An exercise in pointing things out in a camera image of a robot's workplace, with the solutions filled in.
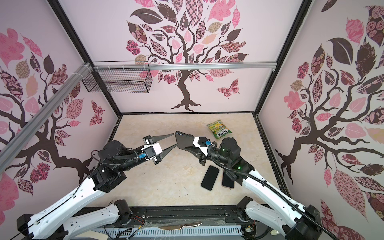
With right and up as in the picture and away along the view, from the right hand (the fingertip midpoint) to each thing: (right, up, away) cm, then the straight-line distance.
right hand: (188, 145), depth 63 cm
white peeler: (+40, -42, +5) cm, 58 cm away
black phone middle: (+12, -22, +23) cm, 34 cm away
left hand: (-4, +4, -9) cm, 11 cm away
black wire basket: (-47, +41, +32) cm, 70 cm away
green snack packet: (+21, +6, +44) cm, 49 cm away
